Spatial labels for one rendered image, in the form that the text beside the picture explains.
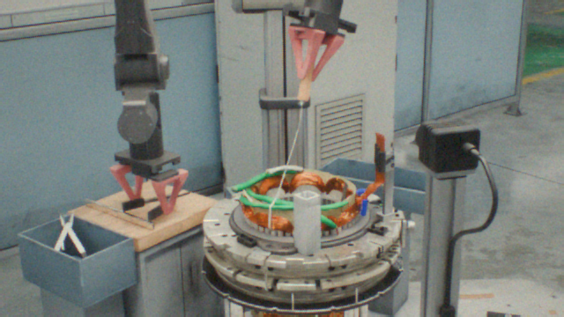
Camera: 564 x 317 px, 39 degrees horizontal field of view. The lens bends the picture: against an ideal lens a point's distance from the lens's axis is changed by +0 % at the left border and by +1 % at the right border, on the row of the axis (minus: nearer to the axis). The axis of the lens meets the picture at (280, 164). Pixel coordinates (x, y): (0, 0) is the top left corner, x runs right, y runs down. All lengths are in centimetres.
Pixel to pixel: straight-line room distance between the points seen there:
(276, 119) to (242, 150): 207
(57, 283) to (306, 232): 43
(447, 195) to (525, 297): 102
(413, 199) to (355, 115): 238
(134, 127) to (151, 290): 30
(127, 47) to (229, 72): 248
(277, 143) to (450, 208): 98
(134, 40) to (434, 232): 66
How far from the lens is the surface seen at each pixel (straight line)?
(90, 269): 128
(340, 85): 374
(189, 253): 142
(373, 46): 386
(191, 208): 141
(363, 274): 118
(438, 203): 75
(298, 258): 115
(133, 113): 123
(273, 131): 170
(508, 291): 176
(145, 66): 128
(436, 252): 77
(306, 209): 112
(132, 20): 124
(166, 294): 141
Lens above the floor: 161
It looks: 20 degrees down
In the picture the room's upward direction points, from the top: 1 degrees counter-clockwise
